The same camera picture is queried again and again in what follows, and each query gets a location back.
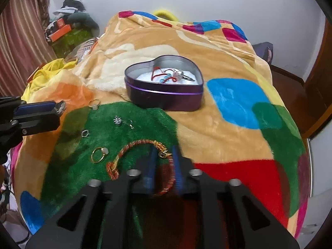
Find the purple heart-shaped tin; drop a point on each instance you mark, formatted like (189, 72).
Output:
(166, 98)

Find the dark purple bag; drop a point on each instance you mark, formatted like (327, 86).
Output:
(264, 51)

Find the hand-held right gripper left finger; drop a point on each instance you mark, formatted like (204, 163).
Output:
(150, 172)

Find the striped pink curtain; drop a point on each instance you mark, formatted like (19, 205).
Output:
(18, 36)

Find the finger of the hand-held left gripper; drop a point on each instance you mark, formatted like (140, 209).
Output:
(39, 123)
(36, 106)

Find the silver crystal charm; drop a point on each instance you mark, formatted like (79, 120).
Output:
(178, 74)

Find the striped cloth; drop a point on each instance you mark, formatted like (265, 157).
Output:
(87, 47)

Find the yellow cloth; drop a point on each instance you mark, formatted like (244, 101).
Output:
(44, 79)

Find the dark green cushion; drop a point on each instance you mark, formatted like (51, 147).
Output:
(83, 20)

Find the silver hook earring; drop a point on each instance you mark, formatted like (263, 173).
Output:
(131, 124)

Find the pile of clothes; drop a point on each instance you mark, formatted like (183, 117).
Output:
(70, 6)

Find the silver flower earring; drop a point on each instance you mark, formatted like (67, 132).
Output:
(117, 120)

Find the wooden door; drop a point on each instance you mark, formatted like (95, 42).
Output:
(320, 83)

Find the orange box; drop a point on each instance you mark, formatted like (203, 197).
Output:
(61, 33)

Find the colourful patchwork blanket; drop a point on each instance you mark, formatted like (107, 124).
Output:
(223, 140)

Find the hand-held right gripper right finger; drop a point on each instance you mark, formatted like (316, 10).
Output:
(178, 172)

